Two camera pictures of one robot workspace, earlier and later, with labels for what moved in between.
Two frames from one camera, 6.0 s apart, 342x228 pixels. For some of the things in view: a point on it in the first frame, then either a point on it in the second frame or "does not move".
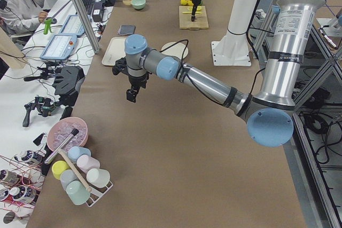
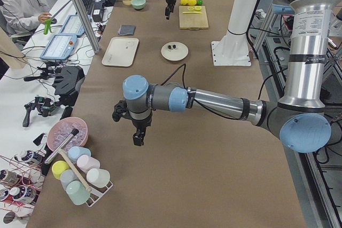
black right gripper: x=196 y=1 → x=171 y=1
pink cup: x=84 y=163 does not move
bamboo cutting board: x=185 y=21 does not move
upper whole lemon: x=189 y=2 does not move
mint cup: x=77 y=193 does not move
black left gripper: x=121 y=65 → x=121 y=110
